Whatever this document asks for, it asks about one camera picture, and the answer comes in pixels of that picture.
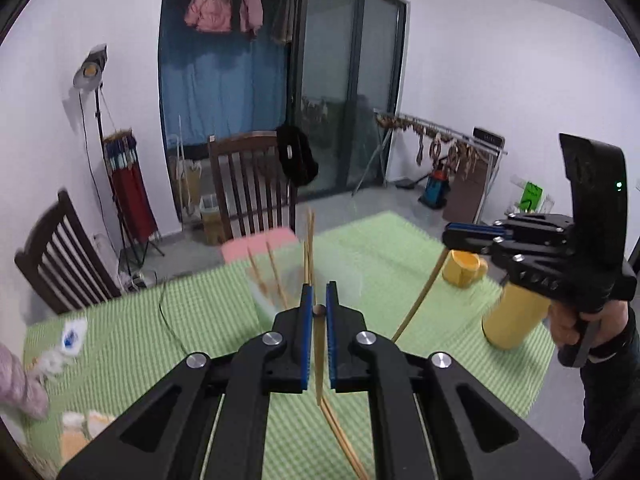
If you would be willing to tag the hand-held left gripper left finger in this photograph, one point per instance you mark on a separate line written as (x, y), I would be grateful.
(306, 340)

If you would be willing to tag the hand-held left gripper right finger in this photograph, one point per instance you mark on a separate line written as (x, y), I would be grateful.
(332, 340)

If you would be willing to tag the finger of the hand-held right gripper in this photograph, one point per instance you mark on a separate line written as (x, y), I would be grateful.
(475, 230)
(472, 245)

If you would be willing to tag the light bamboo chopstick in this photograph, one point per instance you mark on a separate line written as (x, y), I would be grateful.
(256, 272)
(276, 275)
(305, 260)
(420, 300)
(319, 360)

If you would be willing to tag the translucent plastic container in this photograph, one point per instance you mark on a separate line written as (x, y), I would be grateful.
(345, 270)

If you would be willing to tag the pile of wooden chopsticks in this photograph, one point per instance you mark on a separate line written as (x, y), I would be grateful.
(345, 440)

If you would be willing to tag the person's right forearm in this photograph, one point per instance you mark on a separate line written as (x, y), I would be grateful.
(610, 410)

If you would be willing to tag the person's right hand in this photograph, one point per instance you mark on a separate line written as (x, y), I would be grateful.
(615, 325)

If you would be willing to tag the yellow cup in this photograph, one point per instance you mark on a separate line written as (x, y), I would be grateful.
(462, 270)

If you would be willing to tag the brown board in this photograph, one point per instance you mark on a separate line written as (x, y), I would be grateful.
(465, 195)

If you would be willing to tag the blue and orange appliance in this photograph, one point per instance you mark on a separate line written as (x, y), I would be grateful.
(436, 190)

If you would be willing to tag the green and white bag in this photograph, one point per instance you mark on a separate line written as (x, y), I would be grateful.
(531, 195)

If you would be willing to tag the yellow cylindrical bottle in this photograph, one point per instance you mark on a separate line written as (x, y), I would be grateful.
(510, 320)

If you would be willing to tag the row of hanging dried meat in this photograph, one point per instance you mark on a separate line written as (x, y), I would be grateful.
(435, 147)

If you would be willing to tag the metal drying rack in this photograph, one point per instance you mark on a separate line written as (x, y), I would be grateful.
(465, 136)

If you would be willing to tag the green checkered tablecloth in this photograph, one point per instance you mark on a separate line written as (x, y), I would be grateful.
(200, 320)

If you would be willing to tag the pink seat cushion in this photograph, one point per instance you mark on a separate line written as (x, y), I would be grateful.
(250, 247)

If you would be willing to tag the yellow storage box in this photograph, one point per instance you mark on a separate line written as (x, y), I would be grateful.
(212, 225)

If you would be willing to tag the dark wooden chair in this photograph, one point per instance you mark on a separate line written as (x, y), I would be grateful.
(60, 260)
(245, 180)

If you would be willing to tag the black bag on chair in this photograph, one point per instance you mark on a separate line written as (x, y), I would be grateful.
(297, 160)

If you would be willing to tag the sliding glass door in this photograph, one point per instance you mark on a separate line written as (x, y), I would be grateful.
(330, 60)

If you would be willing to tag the red fabric rack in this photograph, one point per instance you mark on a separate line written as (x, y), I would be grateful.
(132, 195)

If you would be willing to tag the blue curtain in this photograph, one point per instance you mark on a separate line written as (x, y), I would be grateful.
(215, 90)

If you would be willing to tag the brown hanging garment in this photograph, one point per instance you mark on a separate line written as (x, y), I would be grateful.
(282, 20)

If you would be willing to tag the small pink jacket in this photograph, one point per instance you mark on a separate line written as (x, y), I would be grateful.
(251, 7)

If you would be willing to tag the studio light on stand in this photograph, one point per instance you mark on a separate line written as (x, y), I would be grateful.
(90, 70)

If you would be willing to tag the large pink jacket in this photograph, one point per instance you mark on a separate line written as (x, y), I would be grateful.
(210, 7)

